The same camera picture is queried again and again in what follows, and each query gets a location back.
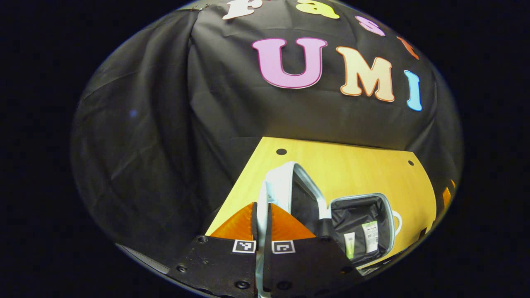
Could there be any silver skin care tube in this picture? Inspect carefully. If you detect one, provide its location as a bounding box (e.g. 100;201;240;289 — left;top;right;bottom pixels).
343;232;356;260

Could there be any black backdrop cloth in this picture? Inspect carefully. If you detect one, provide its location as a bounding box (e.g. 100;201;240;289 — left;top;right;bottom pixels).
71;0;463;265

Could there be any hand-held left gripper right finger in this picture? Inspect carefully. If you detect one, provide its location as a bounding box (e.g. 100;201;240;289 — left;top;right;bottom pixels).
262;202;362;298

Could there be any green white skin care tube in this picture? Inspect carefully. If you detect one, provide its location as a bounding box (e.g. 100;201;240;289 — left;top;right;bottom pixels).
361;220;380;254

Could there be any pale blue suitcase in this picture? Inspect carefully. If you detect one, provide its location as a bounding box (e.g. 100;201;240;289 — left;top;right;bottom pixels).
256;161;403;298

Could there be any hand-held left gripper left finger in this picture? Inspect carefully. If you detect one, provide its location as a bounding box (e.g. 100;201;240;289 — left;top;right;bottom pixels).
167;202;259;298

